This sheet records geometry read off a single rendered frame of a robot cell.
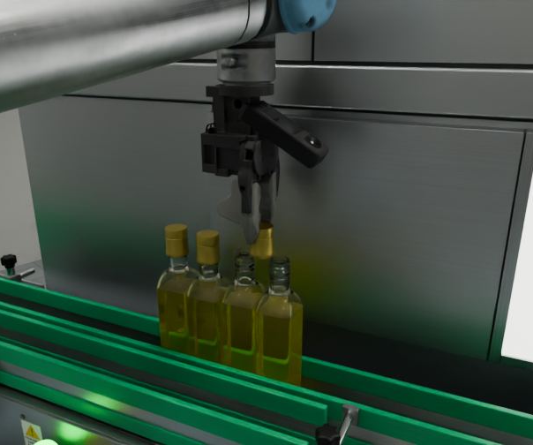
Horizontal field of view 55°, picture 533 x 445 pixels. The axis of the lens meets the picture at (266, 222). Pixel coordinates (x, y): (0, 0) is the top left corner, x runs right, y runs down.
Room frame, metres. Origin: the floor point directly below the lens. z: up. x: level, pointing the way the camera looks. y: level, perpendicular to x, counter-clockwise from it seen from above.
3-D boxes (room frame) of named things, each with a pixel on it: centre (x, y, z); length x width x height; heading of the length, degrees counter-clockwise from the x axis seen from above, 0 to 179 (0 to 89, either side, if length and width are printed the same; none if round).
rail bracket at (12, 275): (1.00, 0.53, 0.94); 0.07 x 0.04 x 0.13; 155
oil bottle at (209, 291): (0.71, 0.09, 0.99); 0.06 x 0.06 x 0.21; 65
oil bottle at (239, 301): (0.69, 0.03, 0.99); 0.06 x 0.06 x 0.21; 65
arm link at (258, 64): (0.68, 0.03, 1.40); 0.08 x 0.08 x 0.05
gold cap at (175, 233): (0.74, 0.14, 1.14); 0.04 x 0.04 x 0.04
